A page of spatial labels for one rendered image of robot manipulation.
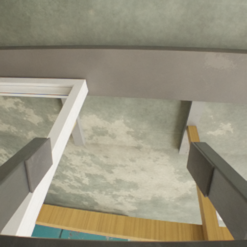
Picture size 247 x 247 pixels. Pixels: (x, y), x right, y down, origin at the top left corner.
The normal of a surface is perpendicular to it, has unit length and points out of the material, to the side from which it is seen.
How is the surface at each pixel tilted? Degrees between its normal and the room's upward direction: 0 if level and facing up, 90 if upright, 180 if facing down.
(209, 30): 0
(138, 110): 0
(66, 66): 0
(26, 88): 8
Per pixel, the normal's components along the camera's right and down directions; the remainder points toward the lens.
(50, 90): -0.14, 0.75
